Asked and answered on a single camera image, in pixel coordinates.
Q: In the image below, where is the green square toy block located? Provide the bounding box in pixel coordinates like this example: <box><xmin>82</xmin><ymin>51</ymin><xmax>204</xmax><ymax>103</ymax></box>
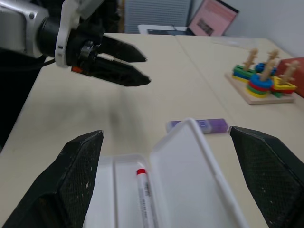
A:
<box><xmin>233</xmin><ymin>65</ymin><xmax>257</xmax><ymax>77</ymax></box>

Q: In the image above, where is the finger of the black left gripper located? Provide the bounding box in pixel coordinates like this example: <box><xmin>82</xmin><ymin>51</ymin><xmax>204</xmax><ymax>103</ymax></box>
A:
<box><xmin>91</xmin><ymin>57</ymin><xmax>152</xmax><ymax>87</ymax></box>
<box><xmin>100</xmin><ymin>34</ymin><xmax>148</xmax><ymax>63</ymax></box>

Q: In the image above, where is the open laptop with pink screen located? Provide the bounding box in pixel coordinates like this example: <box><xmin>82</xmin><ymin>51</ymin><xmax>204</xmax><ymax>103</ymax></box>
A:
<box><xmin>171</xmin><ymin>0</ymin><xmax>240</xmax><ymax>37</ymax></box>

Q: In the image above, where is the red box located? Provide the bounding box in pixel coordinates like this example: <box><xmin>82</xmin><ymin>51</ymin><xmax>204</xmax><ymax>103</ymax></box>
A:
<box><xmin>276</xmin><ymin>57</ymin><xmax>304</xmax><ymax>98</ymax></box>

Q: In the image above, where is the white slatted panel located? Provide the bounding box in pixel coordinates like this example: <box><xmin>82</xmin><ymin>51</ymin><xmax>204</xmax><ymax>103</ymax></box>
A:
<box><xmin>124</xmin><ymin>0</ymin><xmax>193</xmax><ymax>34</ymax></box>

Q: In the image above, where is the yellow toy ring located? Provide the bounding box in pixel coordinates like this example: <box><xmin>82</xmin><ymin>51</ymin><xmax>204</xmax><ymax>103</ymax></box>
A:
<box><xmin>246</xmin><ymin>88</ymin><xmax>269</xmax><ymax>99</ymax></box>

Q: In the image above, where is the white plastic pencil case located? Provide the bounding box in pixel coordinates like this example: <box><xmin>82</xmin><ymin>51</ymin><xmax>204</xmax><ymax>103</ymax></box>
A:
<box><xmin>83</xmin><ymin>117</ymin><xmax>250</xmax><ymax>228</ymax></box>

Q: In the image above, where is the blue round toy block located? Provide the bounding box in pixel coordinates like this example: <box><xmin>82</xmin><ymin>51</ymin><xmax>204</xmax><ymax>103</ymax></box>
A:
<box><xmin>255</xmin><ymin>62</ymin><xmax>278</xmax><ymax>75</ymax></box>

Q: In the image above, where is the blue toy ring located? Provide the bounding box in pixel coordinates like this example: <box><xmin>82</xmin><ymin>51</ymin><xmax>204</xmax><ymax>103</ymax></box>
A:
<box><xmin>249</xmin><ymin>74</ymin><xmax>273</xmax><ymax>88</ymax></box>

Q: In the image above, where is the red toy ring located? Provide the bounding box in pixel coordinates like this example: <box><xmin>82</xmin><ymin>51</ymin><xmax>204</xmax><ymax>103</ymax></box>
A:
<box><xmin>247</xmin><ymin>82</ymin><xmax>272</xmax><ymax>93</ymax></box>

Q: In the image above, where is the red triangle toy block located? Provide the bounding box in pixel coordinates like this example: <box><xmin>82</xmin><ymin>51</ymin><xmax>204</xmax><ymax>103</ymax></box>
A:
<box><xmin>270</xmin><ymin>85</ymin><xmax>295</xmax><ymax>95</ymax></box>

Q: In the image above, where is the white tablet device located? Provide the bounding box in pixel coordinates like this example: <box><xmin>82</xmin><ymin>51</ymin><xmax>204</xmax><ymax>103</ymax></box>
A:
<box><xmin>137</xmin><ymin>24</ymin><xmax>191</xmax><ymax>36</ymax></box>

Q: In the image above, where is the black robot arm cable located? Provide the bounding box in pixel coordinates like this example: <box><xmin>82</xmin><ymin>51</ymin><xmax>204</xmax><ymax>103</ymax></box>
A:
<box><xmin>38</xmin><ymin>55</ymin><xmax>57</xmax><ymax>70</ymax></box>

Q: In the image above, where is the wooden shape stacking toy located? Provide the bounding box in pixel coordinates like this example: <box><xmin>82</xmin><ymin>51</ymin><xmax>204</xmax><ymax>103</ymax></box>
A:
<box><xmin>224</xmin><ymin>48</ymin><xmax>300</xmax><ymax>105</ymax></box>

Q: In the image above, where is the white marker with red band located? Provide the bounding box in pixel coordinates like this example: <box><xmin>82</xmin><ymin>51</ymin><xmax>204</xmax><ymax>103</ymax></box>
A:
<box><xmin>135</xmin><ymin>161</ymin><xmax>160</xmax><ymax>228</ymax></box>

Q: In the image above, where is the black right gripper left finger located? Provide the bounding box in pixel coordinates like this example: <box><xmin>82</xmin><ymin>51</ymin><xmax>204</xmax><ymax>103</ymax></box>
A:
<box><xmin>0</xmin><ymin>130</ymin><xmax>105</xmax><ymax>228</ymax></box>

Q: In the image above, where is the yellow triangle toy block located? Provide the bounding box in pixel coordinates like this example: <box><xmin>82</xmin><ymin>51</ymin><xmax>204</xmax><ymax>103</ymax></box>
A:
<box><xmin>272</xmin><ymin>76</ymin><xmax>298</xmax><ymax>90</ymax></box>

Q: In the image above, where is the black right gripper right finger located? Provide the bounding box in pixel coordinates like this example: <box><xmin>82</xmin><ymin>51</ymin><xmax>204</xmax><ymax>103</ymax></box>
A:
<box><xmin>228</xmin><ymin>126</ymin><xmax>304</xmax><ymax>228</ymax></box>

